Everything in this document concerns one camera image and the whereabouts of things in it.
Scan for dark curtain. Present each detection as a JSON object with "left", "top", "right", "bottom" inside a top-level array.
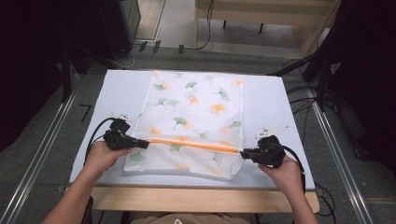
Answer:
[
  {"left": 0, "top": 0, "right": 106, "bottom": 153},
  {"left": 323, "top": 0, "right": 396, "bottom": 176}
]

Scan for white floor cable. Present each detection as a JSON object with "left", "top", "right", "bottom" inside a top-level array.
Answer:
[{"left": 110, "top": 45, "right": 141, "bottom": 70}]

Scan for metal floor rail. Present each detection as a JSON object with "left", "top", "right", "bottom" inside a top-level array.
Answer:
[
  {"left": 306, "top": 88, "right": 375, "bottom": 224},
  {"left": 0, "top": 74, "right": 80, "bottom": 224}
]

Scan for bundle of black floor cables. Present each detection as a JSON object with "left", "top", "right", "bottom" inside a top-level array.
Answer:
[{"left": 281, "top": 58, "right": 320, "bottom": 125}]

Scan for person's beige trousers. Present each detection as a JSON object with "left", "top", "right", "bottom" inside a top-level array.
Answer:
[{"left": 129, "top": 212, "right": 260, "bottom": 224}]

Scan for person's right hand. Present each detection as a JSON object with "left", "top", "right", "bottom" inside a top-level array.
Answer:
[{"left": 258, "top": 155, "right": 304, "bottom": 196}]

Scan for person's left hand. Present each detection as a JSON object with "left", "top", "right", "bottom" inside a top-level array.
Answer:
[{"left": 84, "top": 140, "right": 134, "bottom": 178}]

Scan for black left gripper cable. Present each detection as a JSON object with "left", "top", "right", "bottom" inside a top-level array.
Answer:
[{"left": 84, "top": 117, "right": 117, "bottom": 164}]

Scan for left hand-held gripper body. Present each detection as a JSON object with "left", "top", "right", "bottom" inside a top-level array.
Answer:
[{"left": 103, "top": 113, "right": 138, "bottom": 152}]

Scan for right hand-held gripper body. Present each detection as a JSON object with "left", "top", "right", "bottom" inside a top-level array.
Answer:
[{"left": 254, "top": 125, "right": 290, "bottom": 169}]

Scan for black chair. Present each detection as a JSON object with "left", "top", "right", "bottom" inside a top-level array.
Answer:
[{"left": 80, "top": 195, "right": 95, "bottom": 224}]

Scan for black metal stand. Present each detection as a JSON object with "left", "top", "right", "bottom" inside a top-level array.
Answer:
[
  {"left": 266, "top": 50, "right": 335, "bottom": 112},
  {"left": 59, "top": 41, "right": 108, "bottom": 105}
]

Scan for black hanging cable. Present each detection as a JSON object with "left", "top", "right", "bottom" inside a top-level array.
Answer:
[{"left": 177, "top": 0, "right": 217, "bottom": 54}]

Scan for wooden table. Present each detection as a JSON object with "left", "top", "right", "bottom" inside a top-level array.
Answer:
[{"left": 89, "top": 185, "right": 321, "bottom": 215}]

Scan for white table cover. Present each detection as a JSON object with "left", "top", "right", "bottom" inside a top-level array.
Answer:
[{"left": 68, "top": 68, "right": 317, "bottom": 191}]

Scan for leaf print mesh laundry bag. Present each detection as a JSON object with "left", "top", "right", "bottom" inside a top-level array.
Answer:
[{"left": 122, "top": 69, "right": 246, "bottom": 181}]

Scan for black cabinet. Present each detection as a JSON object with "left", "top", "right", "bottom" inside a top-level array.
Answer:
[{"left": 97, "top": 0, "right": 142, "bottom": 61}]

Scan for light wooden furniture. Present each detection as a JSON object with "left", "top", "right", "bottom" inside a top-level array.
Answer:
[{"left": 193, "top": 0, "right": 342, "bottom": 58}]

